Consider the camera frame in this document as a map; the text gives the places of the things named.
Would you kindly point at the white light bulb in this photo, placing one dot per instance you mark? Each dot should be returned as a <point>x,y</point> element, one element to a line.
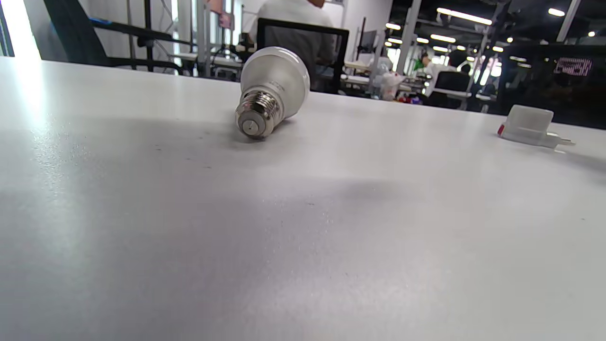
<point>277,83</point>

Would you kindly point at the white light bulb socket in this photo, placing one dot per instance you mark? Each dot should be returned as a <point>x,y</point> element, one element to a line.
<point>530,124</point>

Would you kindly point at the white plastic bag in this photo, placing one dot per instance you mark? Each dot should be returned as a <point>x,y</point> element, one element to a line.
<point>392,85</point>

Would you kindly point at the black swivel office chair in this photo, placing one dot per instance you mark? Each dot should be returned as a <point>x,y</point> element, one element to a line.
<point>342,52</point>

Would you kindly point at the empty black mesh office chair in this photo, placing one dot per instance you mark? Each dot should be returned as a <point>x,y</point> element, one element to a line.
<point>71,33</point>

